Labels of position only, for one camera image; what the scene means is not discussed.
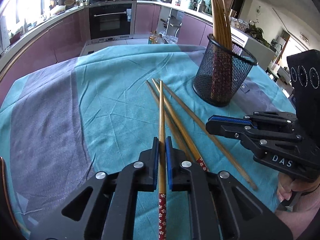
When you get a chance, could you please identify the yellow cooking oil bottle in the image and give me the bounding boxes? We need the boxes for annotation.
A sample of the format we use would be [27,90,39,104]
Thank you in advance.
[148,31,162,45]

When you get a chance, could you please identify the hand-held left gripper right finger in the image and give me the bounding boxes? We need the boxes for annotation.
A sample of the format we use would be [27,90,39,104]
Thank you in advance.
[165,136,293,240]

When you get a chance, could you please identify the teal and purple tablecloth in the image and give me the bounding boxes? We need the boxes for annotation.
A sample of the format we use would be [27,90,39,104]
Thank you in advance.
[0,44,297,240]

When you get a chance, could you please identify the green potted plant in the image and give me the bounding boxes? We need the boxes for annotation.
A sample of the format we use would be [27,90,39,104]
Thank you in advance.
[245,21,270,47]

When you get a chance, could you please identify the black built-in oven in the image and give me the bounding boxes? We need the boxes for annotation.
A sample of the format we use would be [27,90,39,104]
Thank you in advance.
[89,1,137,40]

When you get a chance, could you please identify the person's right hand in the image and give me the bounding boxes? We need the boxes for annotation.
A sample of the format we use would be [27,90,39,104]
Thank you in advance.
[276,174,319,212]

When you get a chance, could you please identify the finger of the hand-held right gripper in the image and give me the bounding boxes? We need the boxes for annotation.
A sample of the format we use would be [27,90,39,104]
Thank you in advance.
[205,123,313,157]
[207,111,298,128]

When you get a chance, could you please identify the clear food container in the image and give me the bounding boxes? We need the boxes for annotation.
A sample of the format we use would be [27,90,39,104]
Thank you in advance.
[235,19,249,30]

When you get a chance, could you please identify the teal covered fan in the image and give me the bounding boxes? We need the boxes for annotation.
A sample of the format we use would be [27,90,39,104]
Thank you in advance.
[197,0,212,13]

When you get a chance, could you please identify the black mesh utensil holder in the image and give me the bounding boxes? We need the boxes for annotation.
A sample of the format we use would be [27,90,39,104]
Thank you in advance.
[192,34,258,107]

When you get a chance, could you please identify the clear plastic bag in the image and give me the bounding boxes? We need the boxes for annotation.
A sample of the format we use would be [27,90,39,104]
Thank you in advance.
[162,35,179,45]

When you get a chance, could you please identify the white casserole pot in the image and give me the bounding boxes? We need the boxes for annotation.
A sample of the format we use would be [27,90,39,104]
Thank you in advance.
[50,5,66,17]

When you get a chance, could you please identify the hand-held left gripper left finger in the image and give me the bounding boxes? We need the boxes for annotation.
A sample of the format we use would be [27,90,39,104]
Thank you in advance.
[30,137,160,240]

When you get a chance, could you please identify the kitchen window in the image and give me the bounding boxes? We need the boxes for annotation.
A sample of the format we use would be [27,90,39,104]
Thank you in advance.
[0,0,53,23]

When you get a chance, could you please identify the pink kitchen base cabinets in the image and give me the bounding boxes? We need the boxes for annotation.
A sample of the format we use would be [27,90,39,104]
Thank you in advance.
[134,0,275,70]
[0,5,90,98]

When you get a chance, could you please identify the red-ended wooden chopstick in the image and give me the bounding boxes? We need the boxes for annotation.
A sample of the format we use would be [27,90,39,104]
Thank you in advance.
[156,78,258,191]
[146,80,194,163]
[152,78,209,172]
[158,80,167,240]

